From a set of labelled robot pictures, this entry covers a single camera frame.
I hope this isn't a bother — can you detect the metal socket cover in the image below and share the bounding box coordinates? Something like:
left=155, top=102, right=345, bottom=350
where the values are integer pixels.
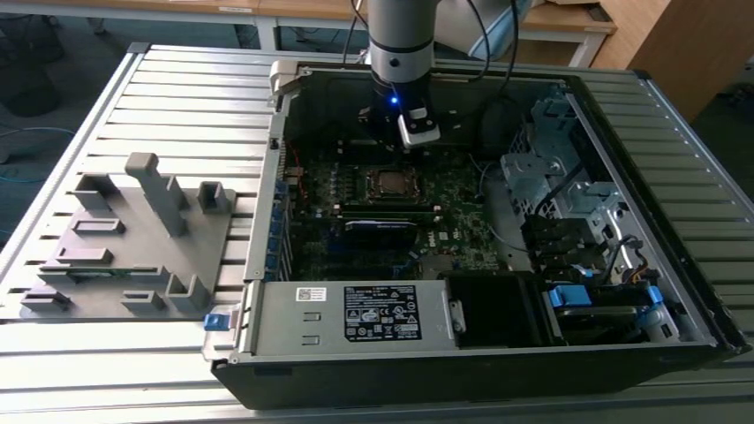
left=366, top=166, right=425, bottom=203

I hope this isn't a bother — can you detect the CPU socket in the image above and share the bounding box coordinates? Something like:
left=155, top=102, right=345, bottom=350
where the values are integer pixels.
left=364, top=165, right=428, bottom=205

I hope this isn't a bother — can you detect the white-clipped RAM slot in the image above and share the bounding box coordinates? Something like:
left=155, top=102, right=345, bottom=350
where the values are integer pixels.
left=337, top=201, right=445, bottom=212
left=340, top=210, right=448, bottom=224

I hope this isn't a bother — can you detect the silver drive cage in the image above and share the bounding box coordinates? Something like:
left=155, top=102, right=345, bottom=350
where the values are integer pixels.
left=498, top=83, right=641, bottom=271

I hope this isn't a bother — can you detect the green motherboard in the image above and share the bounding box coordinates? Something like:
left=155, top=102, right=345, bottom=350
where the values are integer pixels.
left=281, top=148, right=518, bottom=282

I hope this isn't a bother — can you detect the black graphics card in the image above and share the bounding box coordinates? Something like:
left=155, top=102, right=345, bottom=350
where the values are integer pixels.
left=341, top=218, right=421, bottom=256

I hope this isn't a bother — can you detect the silver chipset heatsink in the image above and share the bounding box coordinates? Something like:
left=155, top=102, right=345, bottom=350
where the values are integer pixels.
left=418, top=254, right=457, bottom=276

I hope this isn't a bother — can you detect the silver power supply unit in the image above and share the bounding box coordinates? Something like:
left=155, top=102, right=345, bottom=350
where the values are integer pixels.
left=250, top=278, right=468, bottom=355

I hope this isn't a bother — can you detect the wooden cabinet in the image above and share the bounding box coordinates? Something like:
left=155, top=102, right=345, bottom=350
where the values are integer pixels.
left=592, top=0, right=754, bottom=121

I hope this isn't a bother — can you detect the hard disk in blue carrier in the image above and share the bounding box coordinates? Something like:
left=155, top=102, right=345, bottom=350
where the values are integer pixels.
left=545, top=282, right=671, bottom=346

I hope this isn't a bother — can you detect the grey parts rack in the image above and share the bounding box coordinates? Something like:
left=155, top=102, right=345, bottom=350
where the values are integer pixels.
left=17, top=152, right=241, bottom=322

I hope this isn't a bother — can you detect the black office chair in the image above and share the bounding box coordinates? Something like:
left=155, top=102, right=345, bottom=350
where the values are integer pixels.
left=0, top=12, right=67, bottom=118

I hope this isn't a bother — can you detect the green RAM stick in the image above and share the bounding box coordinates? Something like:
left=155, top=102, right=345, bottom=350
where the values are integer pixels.
left=66, top=269, right=131, bottom=281

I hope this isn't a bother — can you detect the black PC case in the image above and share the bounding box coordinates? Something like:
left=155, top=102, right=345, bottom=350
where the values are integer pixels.
left=210, top=59, right=753, bottom=410

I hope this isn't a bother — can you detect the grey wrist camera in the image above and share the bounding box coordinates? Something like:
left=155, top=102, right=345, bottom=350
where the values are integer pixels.
left=398, top=107, right=444, bottom=149

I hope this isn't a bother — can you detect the thick black cable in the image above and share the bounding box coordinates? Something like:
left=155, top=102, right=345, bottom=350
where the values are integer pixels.
left=476, top=93, right=529, bottom=156

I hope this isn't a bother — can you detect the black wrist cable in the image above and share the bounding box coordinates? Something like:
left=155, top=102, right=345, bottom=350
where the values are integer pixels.
left=481, top=0, right=521, bottom=118
left=465, top=0, right=492, bottom=85

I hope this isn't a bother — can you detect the black drive cable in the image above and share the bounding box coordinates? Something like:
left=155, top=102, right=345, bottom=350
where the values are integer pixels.
left=529, top=159, right=589, bottom=227

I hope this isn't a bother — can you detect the wooden desk white frame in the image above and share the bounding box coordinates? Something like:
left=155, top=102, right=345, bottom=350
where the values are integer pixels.
left=258, top=0, right=618, bottom=68
left=0, top=0, right=278, bottom=52

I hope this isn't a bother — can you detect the black looped cable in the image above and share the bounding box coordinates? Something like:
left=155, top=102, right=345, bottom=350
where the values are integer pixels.
left=605, top=235, right=644, bottom=277

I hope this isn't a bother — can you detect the blue floor cable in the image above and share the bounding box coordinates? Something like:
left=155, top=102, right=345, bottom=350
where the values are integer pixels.
left=0, top=125, right=79, bottom=185

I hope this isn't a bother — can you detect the coloured wire bundle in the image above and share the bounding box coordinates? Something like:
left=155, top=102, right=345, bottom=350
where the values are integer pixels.
left=621, top=258, right=659, bottom=286

